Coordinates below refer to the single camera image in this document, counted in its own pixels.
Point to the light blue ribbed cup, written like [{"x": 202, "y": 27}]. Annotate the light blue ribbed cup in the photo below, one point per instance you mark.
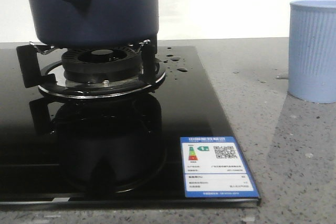
[{"x": 312, "y": 50}]

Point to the black pot support grate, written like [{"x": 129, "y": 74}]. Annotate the black pot support grate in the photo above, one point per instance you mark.
[{"x": 51, "y": 80}]

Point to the dark blue cooking pot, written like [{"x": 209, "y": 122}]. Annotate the dark blue cooking pot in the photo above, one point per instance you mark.
[{"x": 94, "y": 23}]

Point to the black gas burner head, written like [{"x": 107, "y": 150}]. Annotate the black gas burner head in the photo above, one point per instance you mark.
[{"x": 97, "y": 65}]

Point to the blue energy label sticker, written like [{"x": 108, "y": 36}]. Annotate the blue energy label sticker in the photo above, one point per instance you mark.
[{"x": 214, "y": 167}]

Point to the black glass gas stove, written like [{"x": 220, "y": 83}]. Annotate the black glass gas stove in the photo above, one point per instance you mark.
[{"x": 123, "y": 152}]

